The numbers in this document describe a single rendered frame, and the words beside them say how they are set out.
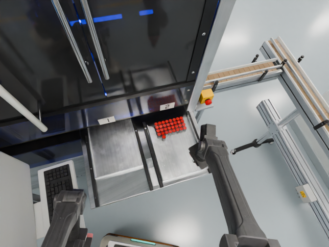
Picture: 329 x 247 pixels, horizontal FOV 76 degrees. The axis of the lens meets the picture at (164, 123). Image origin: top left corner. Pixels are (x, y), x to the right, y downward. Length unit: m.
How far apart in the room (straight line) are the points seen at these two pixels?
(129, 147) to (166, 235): 1.04
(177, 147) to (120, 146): 0.33
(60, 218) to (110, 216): 1.43
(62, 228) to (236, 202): 0.44
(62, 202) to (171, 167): 0.66
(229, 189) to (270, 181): 1.83
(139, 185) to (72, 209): 0.56
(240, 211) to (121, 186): 0.79
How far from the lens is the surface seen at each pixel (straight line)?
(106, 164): 1.24
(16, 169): 1.32
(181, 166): 1.22
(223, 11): 0.83
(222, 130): 2.37
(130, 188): 1.19
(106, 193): 1.21
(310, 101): 1.67
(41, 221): 1.38
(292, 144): 1.93
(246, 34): 3.37
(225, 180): 0.58
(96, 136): 1.30
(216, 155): 0.66
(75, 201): 0.72
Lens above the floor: 2.05
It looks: 64 degrees down
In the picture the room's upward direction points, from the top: 7 degrees clockwise
